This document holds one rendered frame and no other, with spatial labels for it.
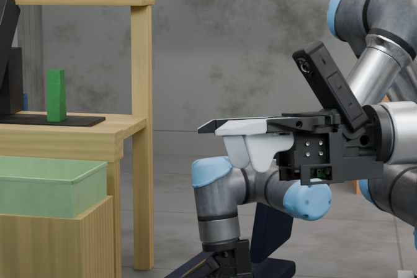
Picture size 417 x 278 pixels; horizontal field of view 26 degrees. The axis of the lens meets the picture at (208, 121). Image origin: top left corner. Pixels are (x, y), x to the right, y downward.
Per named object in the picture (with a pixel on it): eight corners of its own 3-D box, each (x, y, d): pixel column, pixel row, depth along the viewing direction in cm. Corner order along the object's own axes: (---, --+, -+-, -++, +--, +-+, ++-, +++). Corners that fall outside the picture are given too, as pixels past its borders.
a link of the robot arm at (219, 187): (242, 154, 164) (200, 161, 161) (249, 214, 165) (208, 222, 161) (222, 155, 171) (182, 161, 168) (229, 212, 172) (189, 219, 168)
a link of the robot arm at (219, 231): (195, 223, 163) (200, 217, 171) (198, 248, 163) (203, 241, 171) (236, 218, 162) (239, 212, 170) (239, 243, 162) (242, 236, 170)
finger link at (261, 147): (231, 177, 95) (301, 170, 100) (229, 121, 95) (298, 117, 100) (216, 175, 98) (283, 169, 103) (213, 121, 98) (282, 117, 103)
